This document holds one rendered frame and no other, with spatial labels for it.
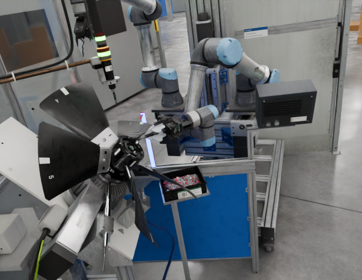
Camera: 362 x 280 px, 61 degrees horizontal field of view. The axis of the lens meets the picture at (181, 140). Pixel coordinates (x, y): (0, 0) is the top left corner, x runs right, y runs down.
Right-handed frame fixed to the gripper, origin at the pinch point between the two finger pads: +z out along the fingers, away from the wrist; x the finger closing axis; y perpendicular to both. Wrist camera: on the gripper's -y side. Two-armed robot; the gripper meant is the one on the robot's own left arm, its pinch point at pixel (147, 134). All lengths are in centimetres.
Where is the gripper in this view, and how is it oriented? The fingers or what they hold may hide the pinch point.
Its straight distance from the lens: 133.6
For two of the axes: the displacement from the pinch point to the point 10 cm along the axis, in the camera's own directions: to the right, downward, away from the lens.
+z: -8.3, 3.5, -4.3
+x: 0.8, 8.5, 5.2
